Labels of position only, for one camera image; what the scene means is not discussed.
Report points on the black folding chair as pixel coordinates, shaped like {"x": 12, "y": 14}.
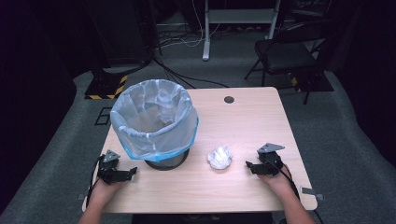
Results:
{"x": 285, "y": 53}

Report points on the person's left hand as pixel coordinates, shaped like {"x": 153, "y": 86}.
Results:
{"x": 104, "y": 191}

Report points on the grey metal table bracket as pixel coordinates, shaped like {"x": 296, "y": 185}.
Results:
{"x": 311, "y": 193}

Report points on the white paper ball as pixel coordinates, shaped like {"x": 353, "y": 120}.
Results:
{"x": 220, "y": 157}

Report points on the trash bin with blue bag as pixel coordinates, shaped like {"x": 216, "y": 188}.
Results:
{"x": 155, "y": 140}

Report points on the white desk frame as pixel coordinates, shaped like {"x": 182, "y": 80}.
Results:
{"x": 238, "y": 15}

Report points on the black mesh trash can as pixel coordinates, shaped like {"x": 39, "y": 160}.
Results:
{"x": 168, "y": 161}

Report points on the black equipment stand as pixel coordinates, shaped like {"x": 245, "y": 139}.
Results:
{"x": 124, "y": 34}

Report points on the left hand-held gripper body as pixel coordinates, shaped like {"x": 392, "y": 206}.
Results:
{"x": 109, "y": 174}

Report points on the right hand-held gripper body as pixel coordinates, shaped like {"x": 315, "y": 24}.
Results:
{"x": 270, "y": 160}

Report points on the person's right hand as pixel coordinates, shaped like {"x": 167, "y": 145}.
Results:
{"x": 277, "y": 183}

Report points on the black yellow striped base plate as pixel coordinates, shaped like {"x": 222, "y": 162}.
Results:
{"x": 106, "y": 88}

